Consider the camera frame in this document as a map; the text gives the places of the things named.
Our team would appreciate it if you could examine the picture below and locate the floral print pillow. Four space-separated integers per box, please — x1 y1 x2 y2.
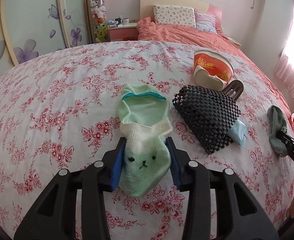
153 4 196 29

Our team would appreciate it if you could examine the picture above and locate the pink curtain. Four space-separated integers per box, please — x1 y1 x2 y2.
273 2 294 100

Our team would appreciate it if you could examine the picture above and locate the black woven mesh mat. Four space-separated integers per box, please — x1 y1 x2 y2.
172 85 241 154

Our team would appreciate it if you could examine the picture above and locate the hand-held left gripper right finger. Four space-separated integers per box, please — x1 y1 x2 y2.
166 136 280 240

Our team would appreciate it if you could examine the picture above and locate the green bunny sock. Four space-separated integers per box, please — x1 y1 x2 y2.
116 84 173 197

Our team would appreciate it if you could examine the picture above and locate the clear plush toy display case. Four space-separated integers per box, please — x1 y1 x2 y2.
89 0 110 43

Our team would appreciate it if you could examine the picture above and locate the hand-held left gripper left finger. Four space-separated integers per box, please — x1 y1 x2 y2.
14 137 127 240

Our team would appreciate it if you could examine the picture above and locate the light blue packet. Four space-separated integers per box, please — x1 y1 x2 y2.
227 119 249 147

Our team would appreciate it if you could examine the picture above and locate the grey sock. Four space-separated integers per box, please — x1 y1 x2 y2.
267 105 289 157

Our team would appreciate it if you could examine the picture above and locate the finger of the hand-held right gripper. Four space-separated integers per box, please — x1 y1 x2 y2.
276 127 294 152

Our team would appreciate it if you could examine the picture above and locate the orange paper bowl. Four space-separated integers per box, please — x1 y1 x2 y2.
193 50 234 92

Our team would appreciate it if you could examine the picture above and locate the pink floral tablecloth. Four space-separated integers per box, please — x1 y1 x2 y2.
0 40 294 240

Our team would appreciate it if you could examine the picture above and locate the wardrobe with purple flower doors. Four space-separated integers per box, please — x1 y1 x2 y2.
0 0 92 85

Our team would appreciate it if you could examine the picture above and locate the white plush toy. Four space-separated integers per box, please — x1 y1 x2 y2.
90 0 107 18

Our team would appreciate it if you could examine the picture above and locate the beige and pink headboard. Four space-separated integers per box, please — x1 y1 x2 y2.
139 0 222 30

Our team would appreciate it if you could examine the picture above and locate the green plush toy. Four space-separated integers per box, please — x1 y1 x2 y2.
94 22 109 42

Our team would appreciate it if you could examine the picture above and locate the pink striped pillow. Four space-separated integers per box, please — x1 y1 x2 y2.
195 11 217 33

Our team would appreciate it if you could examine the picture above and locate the brown hair claw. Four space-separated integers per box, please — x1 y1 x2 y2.
223 80 244 102

